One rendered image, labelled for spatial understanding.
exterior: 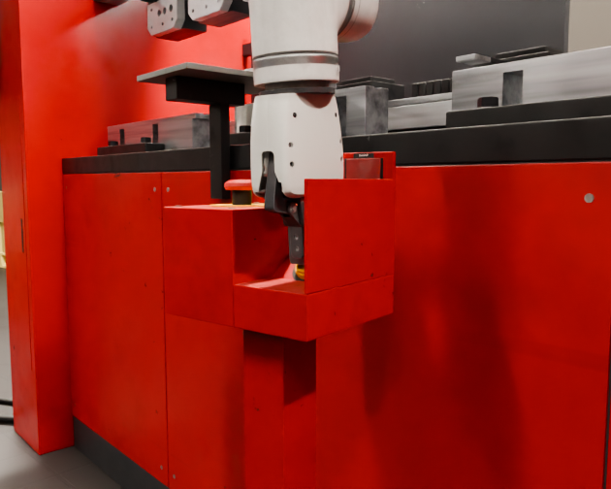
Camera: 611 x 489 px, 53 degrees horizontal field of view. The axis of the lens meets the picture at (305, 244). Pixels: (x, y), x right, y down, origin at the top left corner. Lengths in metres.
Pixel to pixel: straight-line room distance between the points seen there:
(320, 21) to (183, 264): 0.28
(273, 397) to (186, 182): 0.71
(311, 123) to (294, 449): 0.35
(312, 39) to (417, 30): 1.14
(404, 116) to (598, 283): 0.74
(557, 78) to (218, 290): 0.51
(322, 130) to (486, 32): 1.02
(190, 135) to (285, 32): 0.96
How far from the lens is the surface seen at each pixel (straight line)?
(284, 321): 0.58
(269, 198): 0.59
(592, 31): 3.17
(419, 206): 0.84
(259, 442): 0.72
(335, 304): 0.60
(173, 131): 1.60
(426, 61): 1.69
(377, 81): 1.38
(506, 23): 1.57
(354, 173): 0.71
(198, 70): 1.07
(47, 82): 1.96
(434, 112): 1.31
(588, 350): 0.74
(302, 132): 0.59
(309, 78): 0.59
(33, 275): 1.94
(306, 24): 0.59
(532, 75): 0.90
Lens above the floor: 0.81
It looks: 6 degrees down
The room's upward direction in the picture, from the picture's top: straight up
